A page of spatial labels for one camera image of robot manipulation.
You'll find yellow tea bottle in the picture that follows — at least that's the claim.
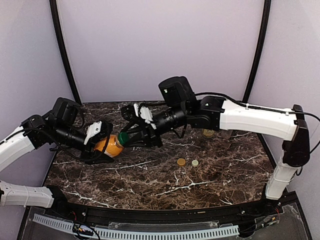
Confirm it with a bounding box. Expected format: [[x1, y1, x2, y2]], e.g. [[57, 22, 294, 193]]
[[201, 128, 215, 139]]

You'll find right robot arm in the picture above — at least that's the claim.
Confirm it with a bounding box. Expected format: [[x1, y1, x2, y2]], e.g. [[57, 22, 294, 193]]
[[119, 76, 313, 200]]

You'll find cream bottle cap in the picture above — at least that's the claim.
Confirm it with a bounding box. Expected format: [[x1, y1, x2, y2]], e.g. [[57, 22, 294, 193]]
[[191, 160, 199, 167]]

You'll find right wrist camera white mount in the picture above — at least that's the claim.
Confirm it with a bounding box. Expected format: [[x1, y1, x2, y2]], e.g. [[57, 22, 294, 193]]
[[120, 103, 157, 130]]

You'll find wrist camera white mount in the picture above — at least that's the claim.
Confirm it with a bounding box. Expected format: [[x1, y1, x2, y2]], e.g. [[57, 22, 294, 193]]
[[83, 120, 113, 145], [120, 103, 157, 130]]

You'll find black frame post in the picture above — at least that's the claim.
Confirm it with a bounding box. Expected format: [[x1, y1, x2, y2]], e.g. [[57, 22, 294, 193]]
[[49, 0, 82, 105], [242, 0, 272, 103]]

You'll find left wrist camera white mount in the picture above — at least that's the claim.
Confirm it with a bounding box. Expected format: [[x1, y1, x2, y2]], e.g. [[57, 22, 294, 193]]
[[83, 120, 113, 145]]

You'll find white slotted cable duct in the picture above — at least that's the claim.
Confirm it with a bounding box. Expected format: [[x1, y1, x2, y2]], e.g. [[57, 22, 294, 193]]
[[32, 214, 240, 240]]

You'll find clear coffee bottle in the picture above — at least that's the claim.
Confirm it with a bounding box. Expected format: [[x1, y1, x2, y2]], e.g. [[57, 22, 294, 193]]
[[221, 130, 233, 140]]

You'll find black front rail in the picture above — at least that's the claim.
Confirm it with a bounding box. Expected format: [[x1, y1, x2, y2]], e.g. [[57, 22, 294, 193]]
[[47, 200, 275, 226]]

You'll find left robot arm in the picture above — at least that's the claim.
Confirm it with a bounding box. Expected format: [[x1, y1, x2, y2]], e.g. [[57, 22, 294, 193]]
[[0, 97, 113, 209]]

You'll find black right frame post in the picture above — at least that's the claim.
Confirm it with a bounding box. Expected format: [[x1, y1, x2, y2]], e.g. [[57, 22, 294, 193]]
[[242, 0, 272, 103]]

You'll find orange juice bottle green cap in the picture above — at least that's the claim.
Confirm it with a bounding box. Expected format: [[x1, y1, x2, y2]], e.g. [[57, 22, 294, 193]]
[[94, 134, 125, 158]]

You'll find gold bottle cap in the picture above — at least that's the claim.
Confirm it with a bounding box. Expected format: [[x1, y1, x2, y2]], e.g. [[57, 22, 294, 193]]
[[176, 158, 187, 167]]

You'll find black left frame post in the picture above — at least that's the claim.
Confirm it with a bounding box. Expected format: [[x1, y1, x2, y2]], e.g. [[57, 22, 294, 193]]
[[49, 0, 82, 105]]

